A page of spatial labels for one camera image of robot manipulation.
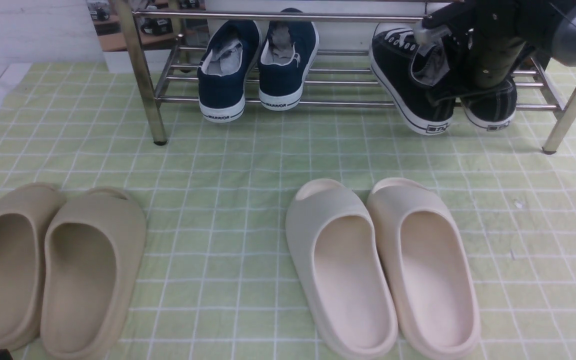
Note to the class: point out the tan slide slipper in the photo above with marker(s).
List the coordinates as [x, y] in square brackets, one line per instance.
[25, 215]
[93, 249]

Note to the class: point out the green checkered tablecloth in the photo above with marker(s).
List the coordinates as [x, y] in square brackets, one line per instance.
[217, 281]

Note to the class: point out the left cream slide slipper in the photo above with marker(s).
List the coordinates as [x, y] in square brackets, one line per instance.
[331, 239]

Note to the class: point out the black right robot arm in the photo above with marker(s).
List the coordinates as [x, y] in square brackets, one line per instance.
[550, 26]

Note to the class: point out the black canvas sneaker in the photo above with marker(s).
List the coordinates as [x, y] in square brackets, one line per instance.
[408, 70]
[493, 111]

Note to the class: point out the navy canvas sneaker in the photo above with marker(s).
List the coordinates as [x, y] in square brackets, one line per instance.
[231, 54]
[289, 51]

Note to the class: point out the right navy canvas sneaker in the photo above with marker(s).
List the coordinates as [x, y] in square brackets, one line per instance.
[289, 51]

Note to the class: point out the left navy canvas sneaker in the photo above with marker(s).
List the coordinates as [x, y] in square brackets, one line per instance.
[231, 54]

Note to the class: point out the cream slide slipper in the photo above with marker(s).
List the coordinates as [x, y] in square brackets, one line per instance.
[424, 260]
[331, 239]

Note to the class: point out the right cream slide slipper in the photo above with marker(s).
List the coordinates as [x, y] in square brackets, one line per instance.
[424, 260]

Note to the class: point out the photo poster at left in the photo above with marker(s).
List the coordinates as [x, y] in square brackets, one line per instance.
[155, 33]

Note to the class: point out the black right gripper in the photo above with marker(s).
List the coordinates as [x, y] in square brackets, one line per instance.
[489, 48]

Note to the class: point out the metal shoe rack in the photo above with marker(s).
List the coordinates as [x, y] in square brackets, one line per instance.
[153, 96]

